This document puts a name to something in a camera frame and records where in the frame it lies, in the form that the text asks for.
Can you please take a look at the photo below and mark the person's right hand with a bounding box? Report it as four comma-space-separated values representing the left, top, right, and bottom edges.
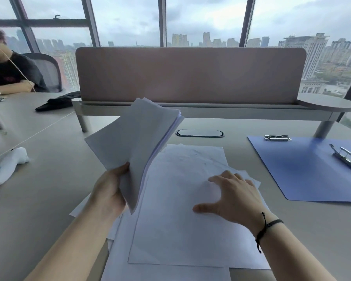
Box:
193, 171, 272, 232

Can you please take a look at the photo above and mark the person's left hand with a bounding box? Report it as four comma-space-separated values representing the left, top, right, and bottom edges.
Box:
89, 162, 131, 222

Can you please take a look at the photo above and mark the white paper stack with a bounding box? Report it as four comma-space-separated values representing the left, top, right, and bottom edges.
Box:
84, 97, 185, 215

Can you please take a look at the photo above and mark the person's left forearm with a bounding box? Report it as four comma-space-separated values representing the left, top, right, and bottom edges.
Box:
25, 197, 119, 281

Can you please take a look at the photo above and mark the person's right forearm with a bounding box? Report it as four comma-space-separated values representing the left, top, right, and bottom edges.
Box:
252, 214, 337, 281

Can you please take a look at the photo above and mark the pile of loose paper sheets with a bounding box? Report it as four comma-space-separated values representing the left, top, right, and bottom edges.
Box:
69, 143, 271, 281

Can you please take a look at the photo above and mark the small metal folder clip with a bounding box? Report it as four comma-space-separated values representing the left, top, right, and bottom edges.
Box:
263, 134, 293, 142

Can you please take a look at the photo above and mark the grey desk shelf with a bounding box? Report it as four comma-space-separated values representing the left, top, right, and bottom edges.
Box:
71, 94, 351, 140

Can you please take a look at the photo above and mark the blue clipboard folder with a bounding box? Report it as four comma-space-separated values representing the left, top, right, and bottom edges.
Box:
247, 135, 351, 202

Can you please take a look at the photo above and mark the black cloth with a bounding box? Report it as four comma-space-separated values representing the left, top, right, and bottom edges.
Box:
35, 91, 82, 112

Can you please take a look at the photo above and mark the white handheld controller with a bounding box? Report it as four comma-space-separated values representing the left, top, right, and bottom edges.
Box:
0, 147, 30, 186

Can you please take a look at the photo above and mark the large metal lever clip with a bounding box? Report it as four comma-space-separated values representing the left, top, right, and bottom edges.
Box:
329, 144, 351, 175

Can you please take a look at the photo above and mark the grey mesh office chair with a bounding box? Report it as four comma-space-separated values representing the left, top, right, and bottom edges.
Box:
20, 53, 64, 93

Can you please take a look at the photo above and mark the oval cable grommet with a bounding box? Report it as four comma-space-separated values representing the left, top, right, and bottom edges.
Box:
176, 129, 225, 139

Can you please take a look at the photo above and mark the black cord bracelet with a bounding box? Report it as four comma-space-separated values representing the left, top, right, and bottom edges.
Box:
255, 212, 284, 254

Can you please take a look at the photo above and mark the white headset cable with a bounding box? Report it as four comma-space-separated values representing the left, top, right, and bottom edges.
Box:
0, 47, 37, 93

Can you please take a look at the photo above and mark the dark window frame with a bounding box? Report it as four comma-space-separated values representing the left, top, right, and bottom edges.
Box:
0, 0, 351, 103

